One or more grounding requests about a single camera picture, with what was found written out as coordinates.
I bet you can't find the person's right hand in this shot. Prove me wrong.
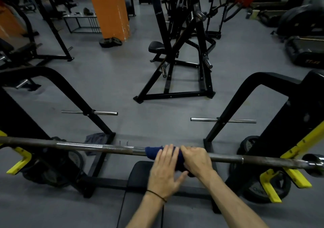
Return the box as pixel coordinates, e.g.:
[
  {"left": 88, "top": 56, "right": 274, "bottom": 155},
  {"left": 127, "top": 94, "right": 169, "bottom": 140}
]
[{"left": 180, "top": 145, "right": 216, "bottom": 181}]

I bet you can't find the person's left hand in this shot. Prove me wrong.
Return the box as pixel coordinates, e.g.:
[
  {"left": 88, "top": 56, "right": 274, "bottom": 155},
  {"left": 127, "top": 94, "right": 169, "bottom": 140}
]
[{"left": 146, "top": 144, "right": 189, "bottom": 202}]

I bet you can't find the blue cleaning cloth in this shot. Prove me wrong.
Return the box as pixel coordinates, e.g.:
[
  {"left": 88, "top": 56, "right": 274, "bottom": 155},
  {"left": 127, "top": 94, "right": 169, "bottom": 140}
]
[{"left": 145, "top": 145, "right": 195, "bottom": 178}]

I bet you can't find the steel barbell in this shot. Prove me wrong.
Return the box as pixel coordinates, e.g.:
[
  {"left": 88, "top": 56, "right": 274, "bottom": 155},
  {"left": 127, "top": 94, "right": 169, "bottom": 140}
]
[{"left": 0, "top": 136, "right": 324, "bottom": 178}]

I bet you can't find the person's left forearm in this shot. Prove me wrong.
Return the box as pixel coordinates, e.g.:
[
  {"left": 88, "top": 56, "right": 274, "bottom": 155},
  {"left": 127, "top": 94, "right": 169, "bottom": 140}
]
[{"left": 126, "top": 192, "right": 166, "bottom": 228}]

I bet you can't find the person's right forearm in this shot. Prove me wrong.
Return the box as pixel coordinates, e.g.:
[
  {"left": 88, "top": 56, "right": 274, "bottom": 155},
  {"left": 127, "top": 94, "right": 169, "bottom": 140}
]
[{"left": 201, "top": 171, "right": 269, "bottom": 228}]

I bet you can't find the black padded bench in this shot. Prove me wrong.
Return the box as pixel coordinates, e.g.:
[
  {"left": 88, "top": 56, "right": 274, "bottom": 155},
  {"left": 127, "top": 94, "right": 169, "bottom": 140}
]
[{"left": 116, "top": 161, "right": 221, "bottom": 228}]

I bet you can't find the large black weight plate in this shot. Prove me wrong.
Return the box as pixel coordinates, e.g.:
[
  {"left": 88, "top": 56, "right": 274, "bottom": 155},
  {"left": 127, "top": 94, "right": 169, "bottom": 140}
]
[{"left": 237, "top": 135, "right": 261, "bottom": 158}]

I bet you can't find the black weight plate white lettering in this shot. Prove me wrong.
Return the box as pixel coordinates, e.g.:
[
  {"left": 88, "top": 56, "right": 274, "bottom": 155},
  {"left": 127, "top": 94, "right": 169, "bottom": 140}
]
[
  {"left": 22, "top": 137, "right": 76, "bottom": 188},
  {"left": 229, "top": 164, "right": 292, "bottom": 204}
]

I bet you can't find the grey cloth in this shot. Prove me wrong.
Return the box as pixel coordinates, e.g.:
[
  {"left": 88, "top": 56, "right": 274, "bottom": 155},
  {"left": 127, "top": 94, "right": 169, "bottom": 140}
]
[{"left": 84, "top": 132, "right": 111, "bottom": 156}]

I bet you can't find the yellow bar hook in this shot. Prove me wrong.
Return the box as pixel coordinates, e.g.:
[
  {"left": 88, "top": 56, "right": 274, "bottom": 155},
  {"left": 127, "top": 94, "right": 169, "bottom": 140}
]
[
  {"left": 0, "top": 130, "right": 33, "bottom": 176},
  {"left": 259, "top": 120, "right": 324, "bottom": 203}
]

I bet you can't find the black grip-hole weight plate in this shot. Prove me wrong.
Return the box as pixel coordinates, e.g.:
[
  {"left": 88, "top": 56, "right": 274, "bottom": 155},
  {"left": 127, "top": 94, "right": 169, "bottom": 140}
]
[{"left": 67, "top": 150, "right": 84, "bottom": 171}]

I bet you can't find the black bench press rack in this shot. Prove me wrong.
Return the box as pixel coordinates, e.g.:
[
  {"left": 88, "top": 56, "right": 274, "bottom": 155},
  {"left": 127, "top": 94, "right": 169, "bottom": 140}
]
[{"left": 0, "top": 66, "right": 324, "bottom": 215}]

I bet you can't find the black and red lever machine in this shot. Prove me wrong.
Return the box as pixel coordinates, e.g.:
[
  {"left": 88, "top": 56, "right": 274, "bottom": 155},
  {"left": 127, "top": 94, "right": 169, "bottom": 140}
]
[{"left": 133, "top": 0, "right": 253, "bottom": 104}]

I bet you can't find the black elliptical trainer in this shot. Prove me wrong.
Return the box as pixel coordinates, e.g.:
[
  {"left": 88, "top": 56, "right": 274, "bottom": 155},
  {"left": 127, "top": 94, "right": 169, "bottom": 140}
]
[{"left": 271, "top": 4, "right": 324, "bottom": 41}]

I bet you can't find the wide orange pillar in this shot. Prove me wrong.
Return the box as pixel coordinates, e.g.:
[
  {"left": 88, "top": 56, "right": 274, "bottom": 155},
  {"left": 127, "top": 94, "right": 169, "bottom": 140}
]
[{"left": 86, "top": 0, "right": 131, "bottom": 41}]

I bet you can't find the black squat rack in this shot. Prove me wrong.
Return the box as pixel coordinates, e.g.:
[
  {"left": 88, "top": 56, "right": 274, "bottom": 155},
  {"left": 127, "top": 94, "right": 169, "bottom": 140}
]
[{"left": 24, "top": 0, "right": 75, "bottom": 62}]

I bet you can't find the black incline bench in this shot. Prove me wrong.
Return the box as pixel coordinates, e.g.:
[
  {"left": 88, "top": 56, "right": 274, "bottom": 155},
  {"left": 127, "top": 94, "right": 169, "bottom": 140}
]
[{"left": 0, "top": 5, "right": 42, "bottom": 92}]

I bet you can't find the narrow orange pillar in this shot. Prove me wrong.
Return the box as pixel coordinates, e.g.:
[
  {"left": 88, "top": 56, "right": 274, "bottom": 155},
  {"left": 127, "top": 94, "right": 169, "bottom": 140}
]
[{"left": 0, "top": 5, "right": 26, "bottom": 39}]

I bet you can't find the black hair tie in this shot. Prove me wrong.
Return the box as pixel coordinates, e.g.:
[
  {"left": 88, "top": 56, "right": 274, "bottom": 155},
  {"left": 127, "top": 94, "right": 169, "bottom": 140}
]
[{"left": 146, "top": 189, "right": 167, "bottom": 203}]

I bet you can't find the black plate-loaded machine frame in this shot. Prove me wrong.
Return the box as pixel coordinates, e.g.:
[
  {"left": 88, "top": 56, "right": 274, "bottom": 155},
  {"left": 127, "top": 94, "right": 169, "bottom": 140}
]
[{"left": 205, "top": 0, "right": 231, "bottom": 39}]

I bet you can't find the black wire frame table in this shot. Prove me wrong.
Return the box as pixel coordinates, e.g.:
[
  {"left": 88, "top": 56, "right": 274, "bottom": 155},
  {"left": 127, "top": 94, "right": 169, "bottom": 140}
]
[{"left": 63, "top": 13, "right": 102, "bottom": 33}]

